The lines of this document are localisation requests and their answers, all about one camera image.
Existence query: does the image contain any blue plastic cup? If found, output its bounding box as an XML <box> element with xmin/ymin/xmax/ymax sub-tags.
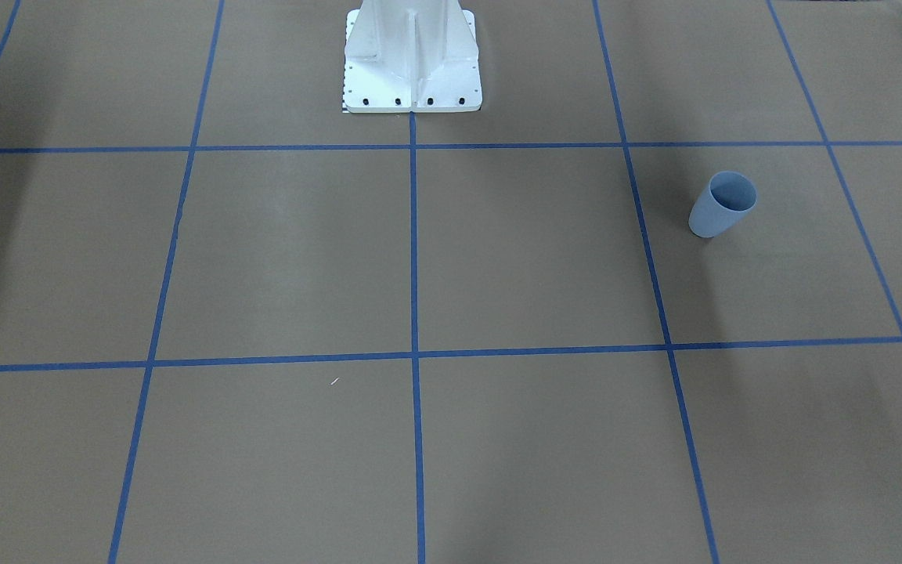
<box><xmin>688</xmin><ymin>171</ymin><xmax>758</xmax><ymax>238</ymax></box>

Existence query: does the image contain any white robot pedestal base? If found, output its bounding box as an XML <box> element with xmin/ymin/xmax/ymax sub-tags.
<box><xmin>341</xmin><ymin>1</ymin><xmax>483</xmax><ymax>114</ymax></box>

